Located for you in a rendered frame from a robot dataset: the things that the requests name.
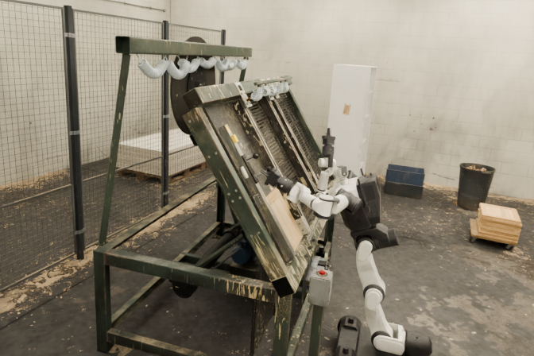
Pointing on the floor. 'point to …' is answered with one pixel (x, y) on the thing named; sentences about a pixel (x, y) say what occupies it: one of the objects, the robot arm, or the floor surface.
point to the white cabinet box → (351, 114)
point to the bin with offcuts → (474, 184)
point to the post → (315, 330)
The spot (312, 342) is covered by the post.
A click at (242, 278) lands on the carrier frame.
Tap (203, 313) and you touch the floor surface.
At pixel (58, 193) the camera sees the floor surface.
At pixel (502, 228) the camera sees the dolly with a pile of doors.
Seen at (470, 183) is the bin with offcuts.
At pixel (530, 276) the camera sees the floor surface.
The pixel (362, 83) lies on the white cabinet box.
